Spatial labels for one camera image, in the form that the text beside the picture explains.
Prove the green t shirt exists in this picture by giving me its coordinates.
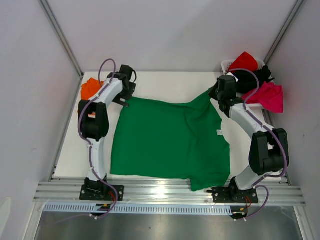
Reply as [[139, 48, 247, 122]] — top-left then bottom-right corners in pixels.
[[110, 92, 231, 192]]

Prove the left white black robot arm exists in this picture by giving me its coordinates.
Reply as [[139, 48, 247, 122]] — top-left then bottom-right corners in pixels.
[[77, 65, 137, 182]]

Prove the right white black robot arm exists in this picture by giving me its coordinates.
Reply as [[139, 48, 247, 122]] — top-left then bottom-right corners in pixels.
[[208, 75, 290, 202]]

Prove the black t shirt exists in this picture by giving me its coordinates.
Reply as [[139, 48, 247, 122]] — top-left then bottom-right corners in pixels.
[[232, 65, 274, 94]]

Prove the white plastic basket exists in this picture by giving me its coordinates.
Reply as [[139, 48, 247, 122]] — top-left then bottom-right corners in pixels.
[[221, 60, 266, 101]]

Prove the orange folded t shirt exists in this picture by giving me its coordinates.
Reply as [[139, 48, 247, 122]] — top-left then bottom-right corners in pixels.
[[80, 77, 105, 106]]

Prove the red t shirt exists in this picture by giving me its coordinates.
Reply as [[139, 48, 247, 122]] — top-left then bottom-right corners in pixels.
[[228, 51, 259, 72]]

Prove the magenta t shirt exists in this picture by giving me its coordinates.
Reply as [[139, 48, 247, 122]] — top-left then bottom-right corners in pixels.
[[247, 82, 284, 114]]

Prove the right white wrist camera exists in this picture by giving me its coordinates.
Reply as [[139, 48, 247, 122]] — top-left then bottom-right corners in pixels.
[[226, 72, 239, 82]]

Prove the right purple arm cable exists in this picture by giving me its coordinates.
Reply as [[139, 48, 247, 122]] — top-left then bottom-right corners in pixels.
[[224, 68, 288, 222]]

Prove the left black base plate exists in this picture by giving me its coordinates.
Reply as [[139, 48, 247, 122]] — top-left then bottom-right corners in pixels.
[[79, 185, 125, 202]]

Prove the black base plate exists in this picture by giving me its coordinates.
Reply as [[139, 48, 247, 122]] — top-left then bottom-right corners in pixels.
[[206, 186, 259, 204], [79, 185, 125, 202]]

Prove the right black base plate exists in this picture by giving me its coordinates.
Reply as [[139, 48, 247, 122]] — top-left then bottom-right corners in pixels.
[[206, 186, 259, 204]]

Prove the left aluminium frame post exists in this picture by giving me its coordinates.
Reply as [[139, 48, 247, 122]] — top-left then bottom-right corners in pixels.
[[38, 0, 84, 77]]

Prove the white slotted cable duct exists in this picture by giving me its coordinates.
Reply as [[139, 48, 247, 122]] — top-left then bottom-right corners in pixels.
[[43, 202, 233, 216]]

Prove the aluminium mounting rail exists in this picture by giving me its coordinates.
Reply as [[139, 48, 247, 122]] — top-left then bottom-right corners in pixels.
[[33, 178, 306, 207]]

